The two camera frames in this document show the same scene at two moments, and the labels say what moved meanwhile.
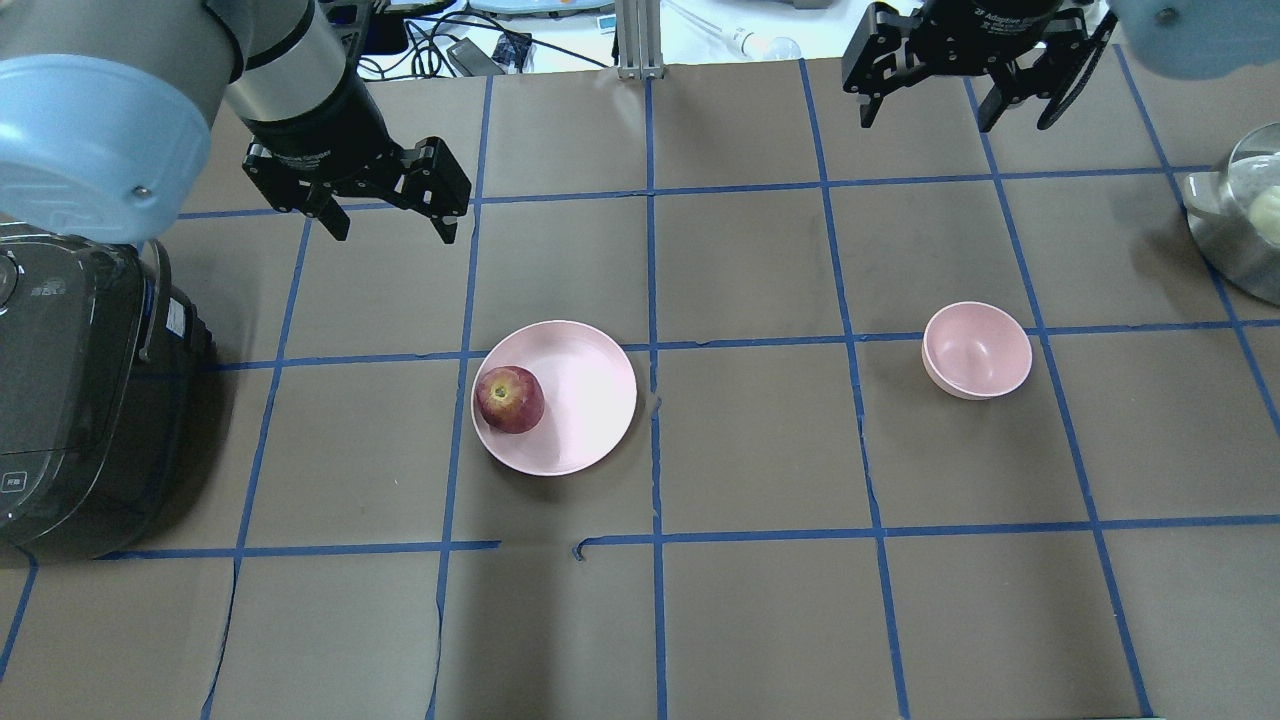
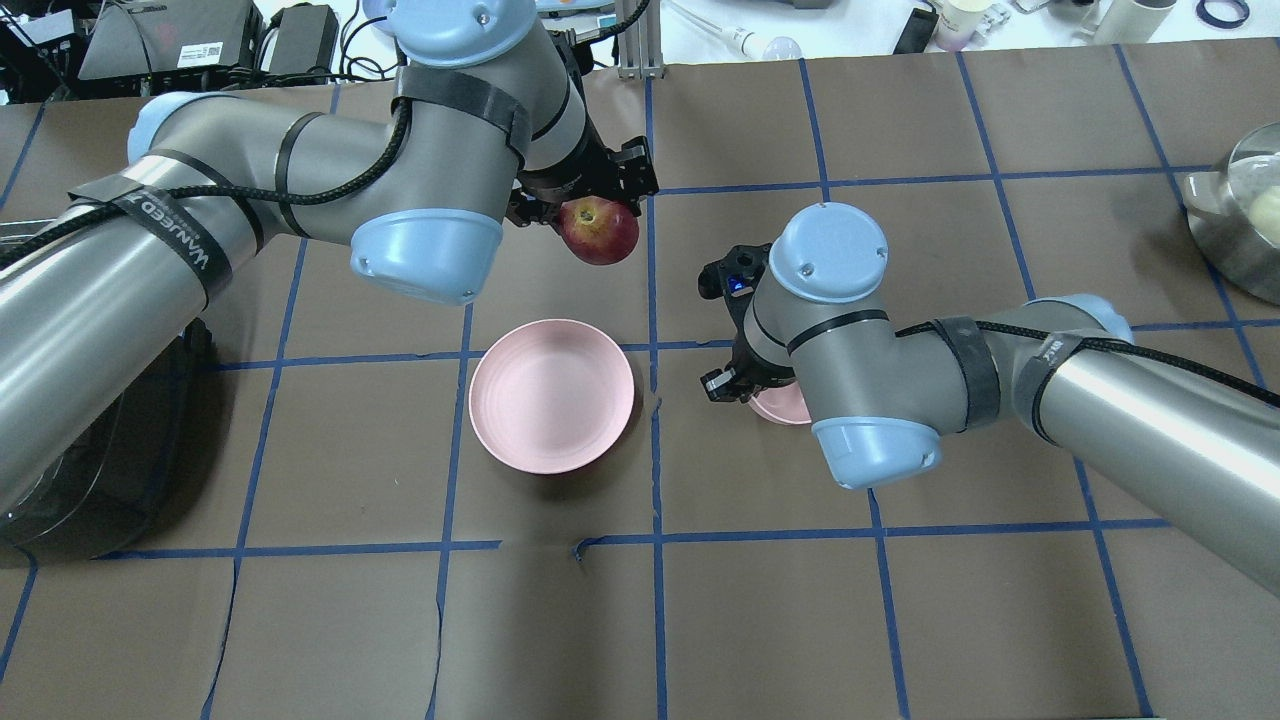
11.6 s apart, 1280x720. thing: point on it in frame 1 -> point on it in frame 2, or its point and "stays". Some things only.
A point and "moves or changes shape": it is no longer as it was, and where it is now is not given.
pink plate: (590, 398) stays
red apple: (510, 399) -> (597, 230)
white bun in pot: (1265, 214) stays
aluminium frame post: (639, 39) stays
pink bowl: (976, 351) moves or changes shape
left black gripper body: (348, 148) -> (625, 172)
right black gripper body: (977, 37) -> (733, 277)
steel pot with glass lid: (1235, 214) stays
